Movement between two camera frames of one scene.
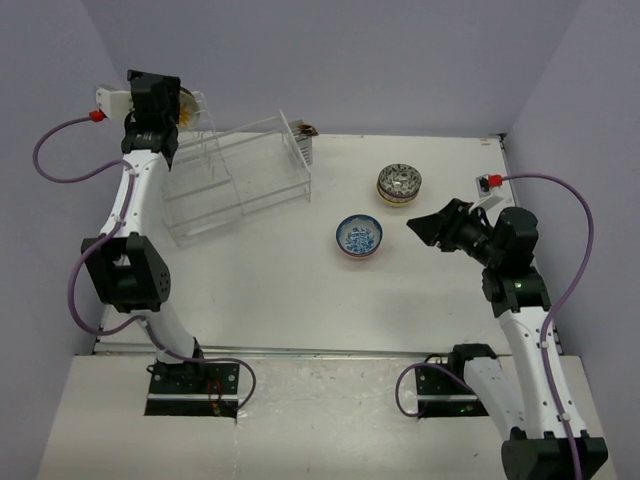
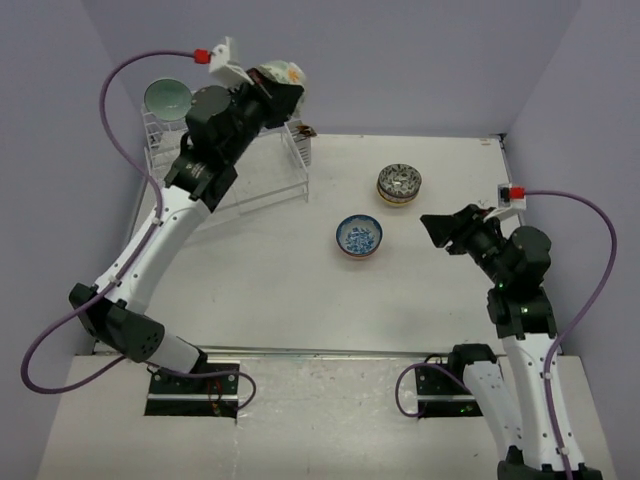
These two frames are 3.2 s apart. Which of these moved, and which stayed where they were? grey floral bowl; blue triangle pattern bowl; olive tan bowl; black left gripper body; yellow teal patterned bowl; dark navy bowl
Moved: olive tan bowl; black left gripper body
Stayed: blue triangle pattern bowl; grey floral bowl; dark navy bowl; yellow teal patterned bowl
